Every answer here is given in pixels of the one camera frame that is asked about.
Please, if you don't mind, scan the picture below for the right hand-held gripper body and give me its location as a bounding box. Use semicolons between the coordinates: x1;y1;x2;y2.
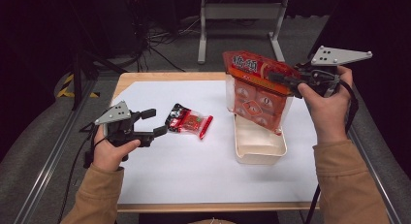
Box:
290;45;373;99

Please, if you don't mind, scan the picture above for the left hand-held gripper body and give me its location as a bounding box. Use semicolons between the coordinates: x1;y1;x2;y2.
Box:
93;100;155;149

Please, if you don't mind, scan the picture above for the orange packet of cubes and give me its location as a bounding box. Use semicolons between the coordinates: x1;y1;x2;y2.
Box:
221;49;303;136

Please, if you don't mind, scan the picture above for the white divided plastic box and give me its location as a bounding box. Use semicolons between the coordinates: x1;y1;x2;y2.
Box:
233;97;289;166

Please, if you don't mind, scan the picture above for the person's left hand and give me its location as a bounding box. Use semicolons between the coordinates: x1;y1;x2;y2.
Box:
91;124;142;173

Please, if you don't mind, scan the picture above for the person's right hand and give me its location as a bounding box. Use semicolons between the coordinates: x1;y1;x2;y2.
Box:
296;65;354;144

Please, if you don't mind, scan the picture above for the small red black packet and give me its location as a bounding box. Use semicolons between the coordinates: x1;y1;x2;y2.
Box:
165;103;214;141

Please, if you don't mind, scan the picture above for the wooden table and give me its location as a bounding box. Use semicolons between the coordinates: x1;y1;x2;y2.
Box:
111;71;322;214

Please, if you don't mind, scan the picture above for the white table mat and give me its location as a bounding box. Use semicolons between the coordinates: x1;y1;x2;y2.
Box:
111;80;320;206

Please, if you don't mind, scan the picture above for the yellow black hazard tape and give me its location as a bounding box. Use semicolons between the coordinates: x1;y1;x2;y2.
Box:
55;73;101;99

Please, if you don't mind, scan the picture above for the white metal stand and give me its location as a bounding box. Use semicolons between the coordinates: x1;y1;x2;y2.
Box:
197;0;290;66

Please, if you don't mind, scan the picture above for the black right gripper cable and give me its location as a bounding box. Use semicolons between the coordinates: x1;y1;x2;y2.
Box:
304;80;360;224

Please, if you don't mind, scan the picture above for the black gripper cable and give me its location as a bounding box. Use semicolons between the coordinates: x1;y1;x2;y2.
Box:
304;80;360;224
57;121;109;224

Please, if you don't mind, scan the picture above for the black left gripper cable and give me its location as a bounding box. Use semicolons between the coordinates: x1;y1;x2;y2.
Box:
57;121;109;224

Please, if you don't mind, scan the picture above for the bundle of black floor cables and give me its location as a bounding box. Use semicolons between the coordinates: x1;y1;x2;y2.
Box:
129;0;202;73

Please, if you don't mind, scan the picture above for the aluminium rail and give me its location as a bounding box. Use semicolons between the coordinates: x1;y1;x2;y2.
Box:
13;78;99;224
350;84;405;224

